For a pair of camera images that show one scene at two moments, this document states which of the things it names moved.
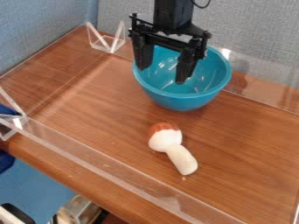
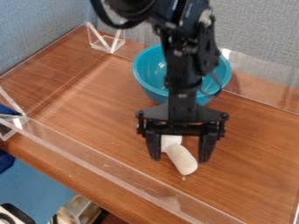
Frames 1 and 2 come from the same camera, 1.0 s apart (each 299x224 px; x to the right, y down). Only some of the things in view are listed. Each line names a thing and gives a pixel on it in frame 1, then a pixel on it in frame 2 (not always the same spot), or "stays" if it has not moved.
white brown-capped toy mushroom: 164,139 stays
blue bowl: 196,94 stays
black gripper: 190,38 -> 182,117
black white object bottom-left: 12,215 stays
